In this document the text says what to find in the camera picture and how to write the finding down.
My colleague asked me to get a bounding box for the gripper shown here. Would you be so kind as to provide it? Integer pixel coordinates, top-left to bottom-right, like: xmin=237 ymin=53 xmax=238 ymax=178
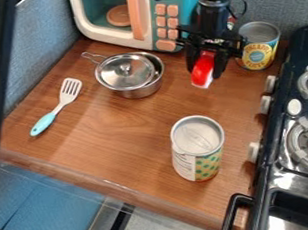
xmin=173 ymin=18 xmax=252 ymax=83

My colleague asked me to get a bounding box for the silver pot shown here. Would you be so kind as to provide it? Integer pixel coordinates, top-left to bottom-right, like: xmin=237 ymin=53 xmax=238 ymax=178
xmin=79 ymin=45 xmax=170 ymax=104

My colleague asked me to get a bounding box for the yellow and blue can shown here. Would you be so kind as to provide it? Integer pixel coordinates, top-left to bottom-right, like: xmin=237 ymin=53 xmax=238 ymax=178
xmin=232 ymin=19 xmax=286 ymax=73

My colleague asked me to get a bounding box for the toy microwave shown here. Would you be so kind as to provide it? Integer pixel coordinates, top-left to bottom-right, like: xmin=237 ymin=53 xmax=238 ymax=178
xmin=67 ymin=0 xmax=208 ymax=61

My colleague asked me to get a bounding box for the silver lid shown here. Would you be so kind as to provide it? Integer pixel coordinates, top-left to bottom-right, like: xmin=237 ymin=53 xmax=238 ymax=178
xmin=94 ymin=52 xmax=159 ymax=91

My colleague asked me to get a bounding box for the can with green dots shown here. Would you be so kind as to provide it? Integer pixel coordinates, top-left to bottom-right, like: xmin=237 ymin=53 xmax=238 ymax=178
xmin=167 ymin=112 xmax=230 ymax=185

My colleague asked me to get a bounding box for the toy stove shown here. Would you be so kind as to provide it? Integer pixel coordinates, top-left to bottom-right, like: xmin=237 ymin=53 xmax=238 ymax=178
xmin=202 ymin=24 xmax=308 ymax=230

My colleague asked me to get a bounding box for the white and blue spatula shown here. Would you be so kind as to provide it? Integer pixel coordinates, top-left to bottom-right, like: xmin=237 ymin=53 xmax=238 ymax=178
xmin=24 ymin=75 xmax=89 ymax=138

